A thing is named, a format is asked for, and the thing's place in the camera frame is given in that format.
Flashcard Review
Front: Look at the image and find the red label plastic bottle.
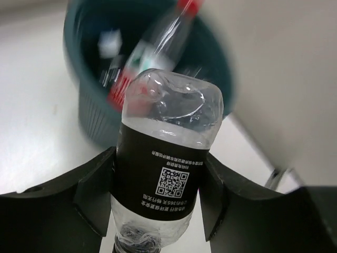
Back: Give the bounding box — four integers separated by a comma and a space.
108, 1, 204, 110

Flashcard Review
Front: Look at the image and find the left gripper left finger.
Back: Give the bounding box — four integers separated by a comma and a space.
1, 147, 115, 252

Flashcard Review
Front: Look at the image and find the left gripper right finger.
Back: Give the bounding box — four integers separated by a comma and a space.
200, 154, 336, 253

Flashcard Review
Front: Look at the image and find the clear unlabelled plastic bottle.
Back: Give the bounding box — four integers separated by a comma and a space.
97, 30, 122, 59

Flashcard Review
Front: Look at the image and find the dark green plastic bin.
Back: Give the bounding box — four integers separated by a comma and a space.
63, 0, 239, 147

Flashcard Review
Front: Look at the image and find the black label plastic bottle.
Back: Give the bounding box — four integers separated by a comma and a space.
111, 69, 224, 252

